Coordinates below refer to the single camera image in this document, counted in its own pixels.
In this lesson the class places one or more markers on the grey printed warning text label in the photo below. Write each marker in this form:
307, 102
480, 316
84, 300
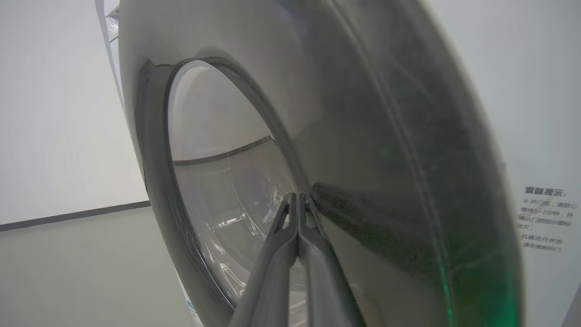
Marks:
544, 218

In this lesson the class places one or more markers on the white washing machine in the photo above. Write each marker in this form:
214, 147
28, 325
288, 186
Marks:
535, 113

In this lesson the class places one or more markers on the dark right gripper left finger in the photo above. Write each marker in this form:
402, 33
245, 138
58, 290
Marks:
270, 281

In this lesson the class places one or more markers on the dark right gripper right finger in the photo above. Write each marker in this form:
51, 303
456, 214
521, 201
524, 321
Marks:
324, 281

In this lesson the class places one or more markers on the blue white energy label sticker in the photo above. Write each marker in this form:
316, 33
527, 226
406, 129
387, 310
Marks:
194, 314

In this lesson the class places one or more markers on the dark round washing machine door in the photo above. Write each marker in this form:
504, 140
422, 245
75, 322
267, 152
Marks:
386, 136

